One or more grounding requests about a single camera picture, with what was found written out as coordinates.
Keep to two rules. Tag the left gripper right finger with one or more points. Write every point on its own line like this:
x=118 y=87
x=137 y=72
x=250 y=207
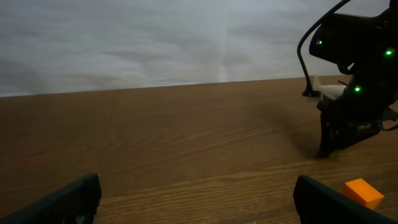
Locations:
x=329 y=207

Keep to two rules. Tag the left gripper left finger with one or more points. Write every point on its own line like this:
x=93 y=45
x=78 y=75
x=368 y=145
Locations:
x=62 y=205

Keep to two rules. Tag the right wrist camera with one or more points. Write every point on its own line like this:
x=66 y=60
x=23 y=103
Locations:
x=331 y=90

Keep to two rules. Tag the green cube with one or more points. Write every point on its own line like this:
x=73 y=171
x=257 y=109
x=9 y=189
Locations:
x=335 y=153

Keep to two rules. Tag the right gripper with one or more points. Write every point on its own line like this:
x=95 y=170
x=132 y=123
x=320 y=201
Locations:
x=360 y=110

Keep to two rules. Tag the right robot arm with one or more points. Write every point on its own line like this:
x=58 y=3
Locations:
x=357 y=40

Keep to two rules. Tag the orange cube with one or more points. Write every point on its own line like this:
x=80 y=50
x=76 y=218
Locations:
x=362 y=191

